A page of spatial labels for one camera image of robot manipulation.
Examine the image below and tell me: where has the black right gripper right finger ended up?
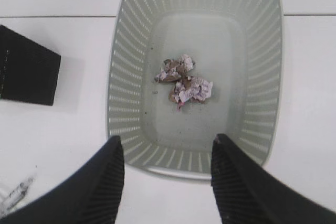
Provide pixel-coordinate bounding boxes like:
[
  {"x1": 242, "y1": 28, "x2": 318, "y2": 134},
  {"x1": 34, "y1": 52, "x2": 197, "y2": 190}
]
[{"x1": 211, "y1": 134, "x2": 335, "y2": 223}]

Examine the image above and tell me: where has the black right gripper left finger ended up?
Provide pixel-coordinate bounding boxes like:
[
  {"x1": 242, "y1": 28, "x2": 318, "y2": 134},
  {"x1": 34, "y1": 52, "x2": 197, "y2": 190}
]
[{"x1": 1, "y1": 135, "x2": 124, "y2": 223}]

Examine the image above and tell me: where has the large paper piece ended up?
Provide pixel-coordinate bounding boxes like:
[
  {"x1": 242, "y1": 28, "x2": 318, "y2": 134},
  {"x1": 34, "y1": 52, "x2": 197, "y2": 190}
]
[{"x1": 169, "y1": 77, "x2": 213, "y2": 111}]

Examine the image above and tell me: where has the small paper piece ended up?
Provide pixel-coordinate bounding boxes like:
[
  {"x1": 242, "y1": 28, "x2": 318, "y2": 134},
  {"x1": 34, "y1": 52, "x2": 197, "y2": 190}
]
[{"x1": 154, "y1": 54, "x2": 195, "y2": 83}]

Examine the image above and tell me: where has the grey grip white pen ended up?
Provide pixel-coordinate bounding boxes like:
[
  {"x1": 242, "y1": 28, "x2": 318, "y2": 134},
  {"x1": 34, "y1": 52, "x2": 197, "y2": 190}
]
[{"x1": 1, "y1": 173, "x2": 37, "y2": 219}]

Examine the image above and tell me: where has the black mesh pen holder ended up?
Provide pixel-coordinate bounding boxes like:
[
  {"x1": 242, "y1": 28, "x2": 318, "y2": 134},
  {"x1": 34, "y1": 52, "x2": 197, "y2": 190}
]
[{"x1": 1, "y1": 25, "x2": 61, "y2": 106}]

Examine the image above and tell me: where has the grey-green plastic basket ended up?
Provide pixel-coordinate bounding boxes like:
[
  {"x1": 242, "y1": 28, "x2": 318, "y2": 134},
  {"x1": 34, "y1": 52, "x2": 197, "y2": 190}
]
[{"x1": 107, "y1": 0, "x2": 283, "y2": 180}]

